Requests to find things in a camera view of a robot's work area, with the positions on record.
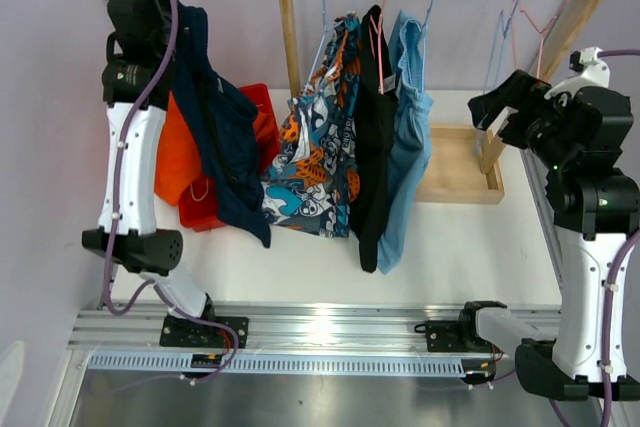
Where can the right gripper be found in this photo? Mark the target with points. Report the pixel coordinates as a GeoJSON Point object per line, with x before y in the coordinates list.
{"type": "Point", "coordinates": [488, 107]}

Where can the light blue shorts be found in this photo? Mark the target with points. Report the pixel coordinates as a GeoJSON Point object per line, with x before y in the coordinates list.
{"type": "Point", "coordinates": [412, 148]}

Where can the black shorts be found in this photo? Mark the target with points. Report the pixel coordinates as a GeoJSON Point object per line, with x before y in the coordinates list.
{"type": "Point", "coordinates": [374, 127]}

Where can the navy blue shorts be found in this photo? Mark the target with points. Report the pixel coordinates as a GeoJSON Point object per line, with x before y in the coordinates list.
{"type": "Point", "coordinates": [220, 119]}

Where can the patterned blue orange shorts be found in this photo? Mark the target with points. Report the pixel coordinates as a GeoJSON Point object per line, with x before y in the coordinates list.
{"type": "Point", "coordinates": [310, 184]}

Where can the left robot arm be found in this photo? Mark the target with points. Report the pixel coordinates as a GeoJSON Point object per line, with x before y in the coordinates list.
{"type": "Point", "coordinates": [136, 87]}

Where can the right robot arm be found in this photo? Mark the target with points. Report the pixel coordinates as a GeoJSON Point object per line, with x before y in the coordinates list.
{"type": "Point", "coordinates": [596, 215]}

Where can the wooden clothes rack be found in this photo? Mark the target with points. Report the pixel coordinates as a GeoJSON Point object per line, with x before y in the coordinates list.
{"type": "Point", "coordinates": [455, 174]}

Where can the red plastic bin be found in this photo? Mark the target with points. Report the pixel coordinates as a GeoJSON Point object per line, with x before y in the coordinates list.
{"type": "Point", "coordinates": [198, 204]}

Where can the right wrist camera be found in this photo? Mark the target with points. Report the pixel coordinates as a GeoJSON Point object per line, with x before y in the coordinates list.
{"type": "Point", "coordinates": [589, 71]}

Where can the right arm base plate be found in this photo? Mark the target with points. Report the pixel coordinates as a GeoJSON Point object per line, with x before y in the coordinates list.
{"type": "Point", "coordinates": [453, 336]}

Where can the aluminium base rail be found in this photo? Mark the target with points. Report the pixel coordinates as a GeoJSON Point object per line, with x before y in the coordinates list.
{"type": "Point", "coordinates": [314, 339]}

